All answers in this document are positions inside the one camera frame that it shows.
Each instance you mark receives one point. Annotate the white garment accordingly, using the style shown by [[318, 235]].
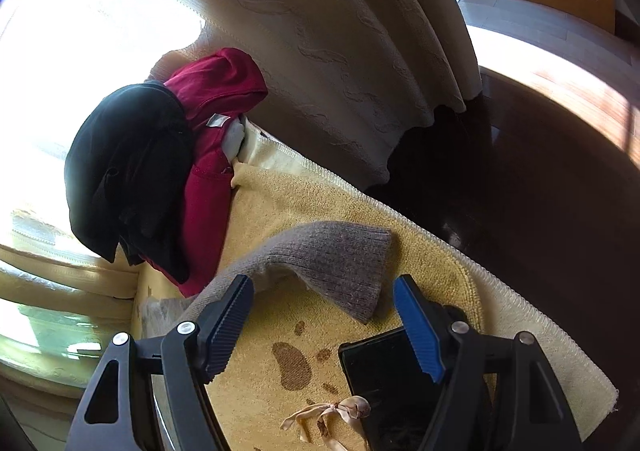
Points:
[[234, 138]]

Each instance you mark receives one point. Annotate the beige ribbon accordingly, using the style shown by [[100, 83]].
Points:
[[350, 406]]

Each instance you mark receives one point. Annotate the yellow paw print blanket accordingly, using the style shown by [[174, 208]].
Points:
[[280, 211]]

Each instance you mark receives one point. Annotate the black garment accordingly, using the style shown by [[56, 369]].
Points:
[[125, 166]]

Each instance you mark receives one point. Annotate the beige curtain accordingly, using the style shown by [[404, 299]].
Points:
[[325, 31]]

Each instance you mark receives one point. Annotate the grey knit sweater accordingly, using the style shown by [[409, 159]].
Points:
[[340, 261]]

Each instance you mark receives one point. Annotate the red garment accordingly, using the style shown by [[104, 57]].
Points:
[[210, 86]]

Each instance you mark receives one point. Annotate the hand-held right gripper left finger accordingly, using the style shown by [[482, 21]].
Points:
[[227, 331]]

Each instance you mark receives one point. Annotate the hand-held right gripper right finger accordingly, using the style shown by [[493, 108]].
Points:
[[420, 331]]

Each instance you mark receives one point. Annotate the beige garment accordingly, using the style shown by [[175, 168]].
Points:
[[170, 63]]

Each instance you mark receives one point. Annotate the black smartphone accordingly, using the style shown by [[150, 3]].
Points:
[[385, 386]]

